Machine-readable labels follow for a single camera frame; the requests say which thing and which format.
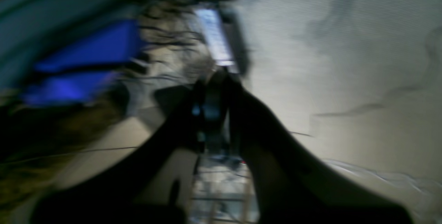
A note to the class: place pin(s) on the white power strip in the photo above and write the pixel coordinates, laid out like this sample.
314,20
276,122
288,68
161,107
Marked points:
215,36

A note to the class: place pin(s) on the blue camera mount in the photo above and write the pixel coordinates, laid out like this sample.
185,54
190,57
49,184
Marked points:
76,73

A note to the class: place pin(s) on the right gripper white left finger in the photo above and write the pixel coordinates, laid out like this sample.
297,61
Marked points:
150,186

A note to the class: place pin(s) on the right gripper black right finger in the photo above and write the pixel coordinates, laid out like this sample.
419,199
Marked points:
292,185

